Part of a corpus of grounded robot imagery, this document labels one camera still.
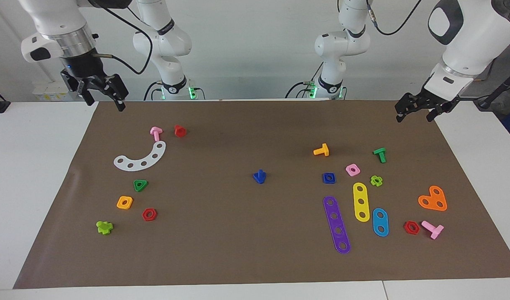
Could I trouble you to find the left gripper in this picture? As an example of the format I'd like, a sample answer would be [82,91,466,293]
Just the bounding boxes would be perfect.
[395,92,460,123]

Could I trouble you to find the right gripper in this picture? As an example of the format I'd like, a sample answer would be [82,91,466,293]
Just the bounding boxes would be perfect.
[60,47,129,112]

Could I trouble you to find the white curved perforated strip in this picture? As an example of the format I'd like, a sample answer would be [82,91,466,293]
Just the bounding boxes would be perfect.
[113,141,167,172]

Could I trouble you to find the orange heart-shaped plastic plate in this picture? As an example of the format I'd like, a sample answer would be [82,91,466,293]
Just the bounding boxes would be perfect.
[418,185,448,212]

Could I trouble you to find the yellow perforated plastic strip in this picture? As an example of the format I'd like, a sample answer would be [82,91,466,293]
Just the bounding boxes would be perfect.
[353,182,370,223]

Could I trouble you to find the blue perforated plastic strip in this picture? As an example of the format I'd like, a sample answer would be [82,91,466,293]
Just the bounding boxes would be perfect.
[372,208,390,237]

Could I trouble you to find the purple perforated plastic strip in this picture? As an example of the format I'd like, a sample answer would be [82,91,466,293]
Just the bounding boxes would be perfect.
[323,196,352,254]

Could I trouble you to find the black cable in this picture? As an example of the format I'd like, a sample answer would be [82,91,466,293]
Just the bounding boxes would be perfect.
[92,2,154,76]
[285,62,325,99]
[143,80,162,101]
[365,0,423,37]

